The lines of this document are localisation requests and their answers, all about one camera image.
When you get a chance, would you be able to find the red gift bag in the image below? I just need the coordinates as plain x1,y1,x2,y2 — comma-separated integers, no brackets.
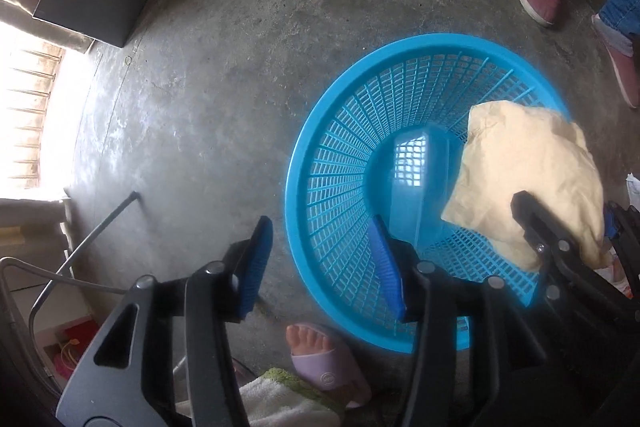
42,317,101,378

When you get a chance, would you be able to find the metal window grille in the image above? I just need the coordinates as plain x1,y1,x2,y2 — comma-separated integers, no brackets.
0,47,66,188

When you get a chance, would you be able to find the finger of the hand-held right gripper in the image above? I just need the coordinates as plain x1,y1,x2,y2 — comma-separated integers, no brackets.
602,202,640,303
511,191,618,305

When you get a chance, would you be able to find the person's foot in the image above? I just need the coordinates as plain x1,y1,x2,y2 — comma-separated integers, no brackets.
286,323,341,358

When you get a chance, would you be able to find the purple slipper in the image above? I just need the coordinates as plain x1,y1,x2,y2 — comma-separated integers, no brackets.
290,337,373,410

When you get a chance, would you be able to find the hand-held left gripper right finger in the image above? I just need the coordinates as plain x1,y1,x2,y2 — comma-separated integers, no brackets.
367,214,547,427

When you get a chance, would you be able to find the blue plastic mesh basket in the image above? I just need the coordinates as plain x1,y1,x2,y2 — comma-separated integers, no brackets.
285,34,576,355

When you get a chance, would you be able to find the white fluffy rug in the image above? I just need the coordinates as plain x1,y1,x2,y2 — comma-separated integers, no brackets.
235,367,346,427

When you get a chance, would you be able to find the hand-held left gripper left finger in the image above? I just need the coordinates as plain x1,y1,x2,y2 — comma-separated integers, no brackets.
56,215,274,427

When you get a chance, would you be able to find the beige paper bag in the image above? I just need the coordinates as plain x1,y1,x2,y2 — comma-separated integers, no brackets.
441,101,613,273

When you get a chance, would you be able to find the person's pink clothing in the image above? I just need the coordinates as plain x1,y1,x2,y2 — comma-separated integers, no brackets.
597,252,636,295

